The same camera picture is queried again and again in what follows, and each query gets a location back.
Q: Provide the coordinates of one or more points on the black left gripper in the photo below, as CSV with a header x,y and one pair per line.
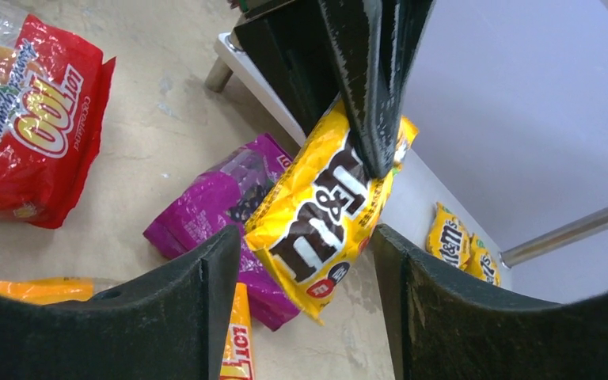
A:
x,y
373,45

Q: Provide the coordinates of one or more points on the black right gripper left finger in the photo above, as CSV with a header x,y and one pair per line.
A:
x,y
170,323

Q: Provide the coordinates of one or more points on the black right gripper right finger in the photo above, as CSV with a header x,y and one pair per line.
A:
x,y
443,323

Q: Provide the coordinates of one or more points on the yellow M&M candy bag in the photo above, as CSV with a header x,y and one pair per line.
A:
x,y
448,239

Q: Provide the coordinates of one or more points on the orange gummy candy bag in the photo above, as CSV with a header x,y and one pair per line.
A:
x,y
237,359

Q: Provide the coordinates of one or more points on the purple gummy candy bag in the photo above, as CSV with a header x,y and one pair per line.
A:
x,y
228,194

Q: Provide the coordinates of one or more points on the red gummy candy bag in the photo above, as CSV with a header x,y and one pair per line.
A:
x,y
54,89

